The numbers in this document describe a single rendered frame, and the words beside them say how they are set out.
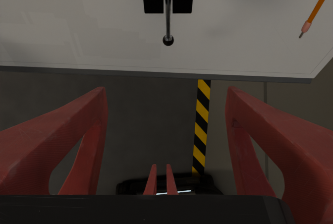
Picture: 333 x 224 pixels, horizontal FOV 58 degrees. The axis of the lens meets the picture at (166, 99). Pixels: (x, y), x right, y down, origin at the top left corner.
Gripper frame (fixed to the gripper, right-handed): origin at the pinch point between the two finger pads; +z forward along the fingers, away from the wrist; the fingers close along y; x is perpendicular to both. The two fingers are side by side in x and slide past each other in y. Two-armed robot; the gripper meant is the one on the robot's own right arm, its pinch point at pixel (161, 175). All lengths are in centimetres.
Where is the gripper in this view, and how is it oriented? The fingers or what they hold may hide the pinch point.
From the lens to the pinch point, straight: 28.2
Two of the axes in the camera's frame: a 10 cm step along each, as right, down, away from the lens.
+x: 0.1, 6.3, 7.8
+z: 0.0, -7.8, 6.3
